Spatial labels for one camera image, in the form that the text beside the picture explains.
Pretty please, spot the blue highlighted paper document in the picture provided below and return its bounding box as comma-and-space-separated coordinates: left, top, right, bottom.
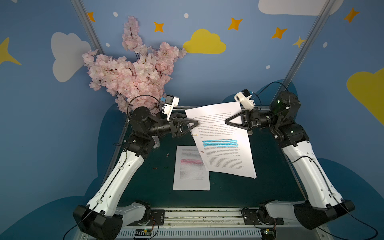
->
185, 102, 257, 179

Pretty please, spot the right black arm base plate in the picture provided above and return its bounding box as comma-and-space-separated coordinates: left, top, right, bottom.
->
241, 208, 284, 226

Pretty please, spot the aluminium front rail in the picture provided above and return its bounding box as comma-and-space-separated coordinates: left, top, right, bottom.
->
73, 206, 334, 240

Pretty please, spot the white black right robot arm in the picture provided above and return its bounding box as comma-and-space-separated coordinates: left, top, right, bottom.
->
225, 89, 356, 230

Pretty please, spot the aluminium left frame post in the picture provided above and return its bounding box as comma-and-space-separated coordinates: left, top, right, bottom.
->
71, 0, 105, 54

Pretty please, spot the aluminium right frame post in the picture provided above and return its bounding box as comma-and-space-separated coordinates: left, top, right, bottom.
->
271, 0, 337, 102

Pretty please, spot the pink highlighted paper document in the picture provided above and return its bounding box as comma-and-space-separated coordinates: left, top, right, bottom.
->
173, 146, 210, 191

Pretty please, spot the aluminium frame post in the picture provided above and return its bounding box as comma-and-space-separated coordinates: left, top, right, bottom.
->
71, 0, 105, 54
271, 0, 337, 102

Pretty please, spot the aluminium back frame bar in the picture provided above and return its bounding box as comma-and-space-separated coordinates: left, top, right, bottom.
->
174, 106, 270, 112

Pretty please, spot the pink cherry blossom tree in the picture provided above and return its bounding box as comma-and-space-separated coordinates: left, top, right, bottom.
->
82, 16, 187, 115

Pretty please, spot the right circuit board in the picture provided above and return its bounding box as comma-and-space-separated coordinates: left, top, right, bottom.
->
260, 228, 276, 240

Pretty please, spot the left green circuit board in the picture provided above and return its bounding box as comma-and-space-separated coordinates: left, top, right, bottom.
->
134, 228, 153, 240

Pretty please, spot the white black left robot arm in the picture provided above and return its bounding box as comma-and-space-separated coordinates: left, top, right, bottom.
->
73, 107, 199, 240

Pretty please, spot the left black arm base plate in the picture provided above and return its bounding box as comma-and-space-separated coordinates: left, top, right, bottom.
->
144, 209, 165, 226

